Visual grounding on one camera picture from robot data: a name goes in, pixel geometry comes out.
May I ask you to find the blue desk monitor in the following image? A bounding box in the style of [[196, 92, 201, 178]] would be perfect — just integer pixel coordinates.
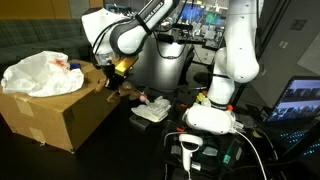
[[180, 3, 205, 24]]

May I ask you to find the white terry towel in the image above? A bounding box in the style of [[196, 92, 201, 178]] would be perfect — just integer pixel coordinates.
[[130, 95, 172, 123]]

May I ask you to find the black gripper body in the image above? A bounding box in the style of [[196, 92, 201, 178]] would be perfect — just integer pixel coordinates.
[[101, 63, 122, 88]]

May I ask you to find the large cardboard box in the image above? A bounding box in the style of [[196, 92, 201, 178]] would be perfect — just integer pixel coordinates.
[[0, 59, 122, 154]]

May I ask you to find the white headset cable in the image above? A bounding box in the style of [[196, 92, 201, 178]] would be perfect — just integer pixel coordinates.
[[233, 128, 269, 180]]

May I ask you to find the wrist camera with yellow mount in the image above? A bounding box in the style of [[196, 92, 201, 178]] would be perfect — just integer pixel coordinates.
[[114, 56, 139, 76]]

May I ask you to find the white VR headset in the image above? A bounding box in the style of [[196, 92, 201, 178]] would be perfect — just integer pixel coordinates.
[[181, 102, 238, 135]]

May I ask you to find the white barcode scanner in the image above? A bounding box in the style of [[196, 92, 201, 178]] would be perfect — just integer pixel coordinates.
[[178, 133, 204, 173]]

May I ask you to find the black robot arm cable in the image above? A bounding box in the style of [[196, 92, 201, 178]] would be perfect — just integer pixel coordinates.
[[90, 18, 118, 69]]

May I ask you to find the brown stuffed deer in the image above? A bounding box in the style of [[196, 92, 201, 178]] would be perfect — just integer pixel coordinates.
[[94, 78, 144, 104]]

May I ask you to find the open black laptop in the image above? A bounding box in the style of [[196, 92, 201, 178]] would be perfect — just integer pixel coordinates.
[[264, 75, 320, 161]]

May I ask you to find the white plastic bag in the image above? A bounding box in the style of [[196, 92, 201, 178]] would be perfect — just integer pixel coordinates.
[[0, 50, 85, 98]]

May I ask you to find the dark grey felt eraser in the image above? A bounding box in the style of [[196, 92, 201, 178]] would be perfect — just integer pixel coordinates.
[[128, 114, 151, 131]]

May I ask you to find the green plaid couch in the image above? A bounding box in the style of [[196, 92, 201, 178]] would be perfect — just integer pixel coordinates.
[[0, 18, 93, 73]]

